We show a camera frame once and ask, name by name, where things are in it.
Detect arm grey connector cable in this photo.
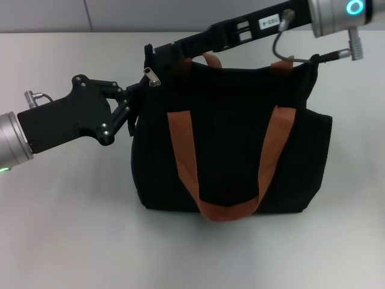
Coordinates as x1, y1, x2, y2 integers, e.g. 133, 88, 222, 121
23, 89, 55, 108
272, 8, 365, 66

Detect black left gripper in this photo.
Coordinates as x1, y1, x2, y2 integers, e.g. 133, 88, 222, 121
17, 74, 146, 151

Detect black food bag orange handles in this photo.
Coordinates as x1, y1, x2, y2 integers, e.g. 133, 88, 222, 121
128, 43, 333, 223

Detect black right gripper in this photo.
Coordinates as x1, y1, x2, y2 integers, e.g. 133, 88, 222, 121
152, 0, 315, 66

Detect right arm grey connector cable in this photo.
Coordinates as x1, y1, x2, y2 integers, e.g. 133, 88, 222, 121
272, 8, 365, 66

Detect left arm grey connector cable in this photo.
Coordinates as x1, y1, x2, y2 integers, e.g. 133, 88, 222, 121
23, 89, 55, 108

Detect silver zipper pull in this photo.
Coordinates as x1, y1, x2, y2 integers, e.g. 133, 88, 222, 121
142, 66, 162, 89

